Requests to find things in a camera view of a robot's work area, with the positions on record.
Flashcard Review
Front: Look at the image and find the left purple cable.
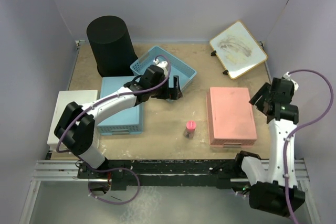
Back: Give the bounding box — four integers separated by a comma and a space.
55, 55, 172, 154

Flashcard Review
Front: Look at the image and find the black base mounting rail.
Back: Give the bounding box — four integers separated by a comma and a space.
78, 159, 248, 190

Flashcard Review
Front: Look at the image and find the white perforated plastic basket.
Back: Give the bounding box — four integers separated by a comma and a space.
47, 90, 99, 152

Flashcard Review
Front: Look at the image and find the aluminium table frame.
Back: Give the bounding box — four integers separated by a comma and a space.
18, 40, 316, 224

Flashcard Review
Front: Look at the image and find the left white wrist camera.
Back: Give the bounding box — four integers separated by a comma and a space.
153, 59, 169, 76

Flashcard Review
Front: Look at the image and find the pink perforated plastic basket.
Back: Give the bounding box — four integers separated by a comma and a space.
206, 87, 257, 148

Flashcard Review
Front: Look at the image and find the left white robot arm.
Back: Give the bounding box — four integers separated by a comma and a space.
54, 64, 182, 178

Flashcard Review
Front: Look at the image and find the blue perforated plastic basket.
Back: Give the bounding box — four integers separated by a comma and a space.
98, 76, 144, 135

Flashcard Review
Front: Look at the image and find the large black plastic container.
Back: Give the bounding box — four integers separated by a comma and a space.
86, 16, 138, 77

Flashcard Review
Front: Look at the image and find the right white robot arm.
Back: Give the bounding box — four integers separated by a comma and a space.
233, 77, 305, 217

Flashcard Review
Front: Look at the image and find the pink capped small bottle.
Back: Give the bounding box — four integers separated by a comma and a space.
184, 120, 196, 138

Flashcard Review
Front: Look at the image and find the small whiteboard with wooden frame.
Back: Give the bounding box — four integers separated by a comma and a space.
209, 20, 268, 80

